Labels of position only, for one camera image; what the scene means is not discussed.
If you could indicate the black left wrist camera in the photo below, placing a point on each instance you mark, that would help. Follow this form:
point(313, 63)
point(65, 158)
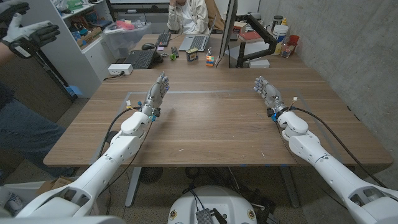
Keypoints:
point(156, 112)

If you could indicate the white power strip box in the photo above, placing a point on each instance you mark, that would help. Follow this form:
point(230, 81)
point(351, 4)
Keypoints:
point(119, 69)

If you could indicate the small black remote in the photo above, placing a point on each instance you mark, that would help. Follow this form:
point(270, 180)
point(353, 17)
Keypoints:
point(174, 51)

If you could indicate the small printed box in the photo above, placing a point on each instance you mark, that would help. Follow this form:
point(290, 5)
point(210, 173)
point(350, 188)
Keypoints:
point(192, 54)

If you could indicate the dark lidded canister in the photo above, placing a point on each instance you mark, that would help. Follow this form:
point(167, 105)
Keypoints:
point(277, 22)

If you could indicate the flat white box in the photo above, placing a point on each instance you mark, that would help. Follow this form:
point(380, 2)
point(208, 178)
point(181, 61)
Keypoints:
point(259, 63)

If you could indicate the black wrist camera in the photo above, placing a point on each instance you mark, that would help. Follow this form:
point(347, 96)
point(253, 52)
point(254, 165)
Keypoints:
point(156, 112)
point(271, 112)

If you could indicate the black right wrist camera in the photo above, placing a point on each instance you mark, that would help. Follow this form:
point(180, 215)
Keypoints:
point(271, 112)

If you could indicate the orange box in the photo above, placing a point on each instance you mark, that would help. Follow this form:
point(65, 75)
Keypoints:
point(239, 27)

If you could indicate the grey table leg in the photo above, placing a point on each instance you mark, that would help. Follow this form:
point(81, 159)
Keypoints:
point(289, 186)
point(133, 186)

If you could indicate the yellow bottle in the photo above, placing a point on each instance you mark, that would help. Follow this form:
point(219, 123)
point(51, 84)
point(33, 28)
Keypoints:
point(284, 21)

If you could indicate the clear glass jar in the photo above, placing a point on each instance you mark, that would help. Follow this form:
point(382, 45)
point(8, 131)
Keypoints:
point(287, 51)

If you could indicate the bare person forearm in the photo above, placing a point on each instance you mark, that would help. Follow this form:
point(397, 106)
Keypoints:
point(5, 53)

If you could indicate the green ball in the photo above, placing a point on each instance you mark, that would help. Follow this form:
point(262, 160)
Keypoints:
point(173, 56)

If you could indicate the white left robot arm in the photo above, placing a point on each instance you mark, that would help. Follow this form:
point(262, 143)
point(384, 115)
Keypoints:
point(121, 149)

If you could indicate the wide black keyboard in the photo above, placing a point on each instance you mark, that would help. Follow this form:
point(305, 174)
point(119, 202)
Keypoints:
point(140, 59)

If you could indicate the seated person in cream jacket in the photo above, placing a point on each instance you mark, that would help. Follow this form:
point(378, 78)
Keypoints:
point(192, 18)

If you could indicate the white waste bin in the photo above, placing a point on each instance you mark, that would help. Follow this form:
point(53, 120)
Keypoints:
point(21, 188)

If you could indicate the white and black gloved hand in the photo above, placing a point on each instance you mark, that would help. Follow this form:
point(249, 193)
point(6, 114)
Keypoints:
point(34, 31)

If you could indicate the silver laptop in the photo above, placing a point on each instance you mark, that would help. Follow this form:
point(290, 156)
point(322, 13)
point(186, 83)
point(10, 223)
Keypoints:
point(197, 42)

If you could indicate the black wrist tracker box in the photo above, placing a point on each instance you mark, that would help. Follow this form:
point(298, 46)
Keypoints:
point(23, 48)

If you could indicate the red book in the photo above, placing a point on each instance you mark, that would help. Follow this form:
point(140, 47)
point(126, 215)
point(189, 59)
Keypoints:
point(250, 36)

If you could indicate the black gloved hand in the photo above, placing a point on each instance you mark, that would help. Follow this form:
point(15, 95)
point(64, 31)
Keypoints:
point(11, 7)

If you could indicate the grey finned module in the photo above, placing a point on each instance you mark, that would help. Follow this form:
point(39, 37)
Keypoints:
point(204, 216)

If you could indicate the clear plastic storage bin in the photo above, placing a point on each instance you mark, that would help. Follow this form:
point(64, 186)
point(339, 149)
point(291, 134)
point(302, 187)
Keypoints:
point(124, 42)

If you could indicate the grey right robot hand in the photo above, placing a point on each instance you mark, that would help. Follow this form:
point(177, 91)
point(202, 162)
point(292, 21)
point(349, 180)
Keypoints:
point(272, 95)

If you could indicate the dark computer monitor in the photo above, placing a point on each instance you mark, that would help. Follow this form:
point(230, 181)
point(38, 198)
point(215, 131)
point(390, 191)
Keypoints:
point(228, 25)

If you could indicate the red cup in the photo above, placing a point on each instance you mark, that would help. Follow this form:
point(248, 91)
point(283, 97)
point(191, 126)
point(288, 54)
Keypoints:
point(294, 40)

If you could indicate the flat cardboard sheet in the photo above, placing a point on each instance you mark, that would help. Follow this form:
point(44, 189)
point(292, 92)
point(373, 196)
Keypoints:
point(53, 184)

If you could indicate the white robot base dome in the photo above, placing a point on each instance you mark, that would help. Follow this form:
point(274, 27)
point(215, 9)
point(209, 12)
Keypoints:
point(224, 202)

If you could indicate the purple sticky note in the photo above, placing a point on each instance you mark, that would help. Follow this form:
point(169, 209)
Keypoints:
point(160, 48)

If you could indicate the pink packet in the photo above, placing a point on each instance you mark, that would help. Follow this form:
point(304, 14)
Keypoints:
point(124, 25)

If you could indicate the open cardboard box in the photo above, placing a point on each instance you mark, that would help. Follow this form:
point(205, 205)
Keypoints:
point(90, 37)

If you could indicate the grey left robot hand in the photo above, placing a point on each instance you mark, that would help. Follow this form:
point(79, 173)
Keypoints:
point(155, 95)

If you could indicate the white shelf cabinet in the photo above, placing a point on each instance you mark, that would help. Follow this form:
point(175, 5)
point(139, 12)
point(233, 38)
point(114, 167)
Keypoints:
point(90, 59)

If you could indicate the narrow black keyboard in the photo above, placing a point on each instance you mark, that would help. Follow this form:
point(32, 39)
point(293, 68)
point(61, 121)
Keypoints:
point(163, 39)

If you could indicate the white plastic tub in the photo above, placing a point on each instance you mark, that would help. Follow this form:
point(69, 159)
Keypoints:
point(280, 33)

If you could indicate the round black fan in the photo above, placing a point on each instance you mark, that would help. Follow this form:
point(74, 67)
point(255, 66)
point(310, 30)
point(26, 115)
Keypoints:
point(151, 174)

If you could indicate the standing person in jeans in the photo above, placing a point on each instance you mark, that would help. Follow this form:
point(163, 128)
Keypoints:
point(25, 133)

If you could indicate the small grey figurine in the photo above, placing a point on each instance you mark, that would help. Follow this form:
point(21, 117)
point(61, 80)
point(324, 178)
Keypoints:
point(209, 51)

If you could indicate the colourful puzzle cube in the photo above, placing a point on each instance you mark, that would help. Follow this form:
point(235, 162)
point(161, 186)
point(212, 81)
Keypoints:
point(210, 61)

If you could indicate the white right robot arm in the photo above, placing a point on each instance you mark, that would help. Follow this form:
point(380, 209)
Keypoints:
point(311, 149)

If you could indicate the black computer mouse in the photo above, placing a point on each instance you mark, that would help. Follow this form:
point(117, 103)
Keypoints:
point(148, 46)

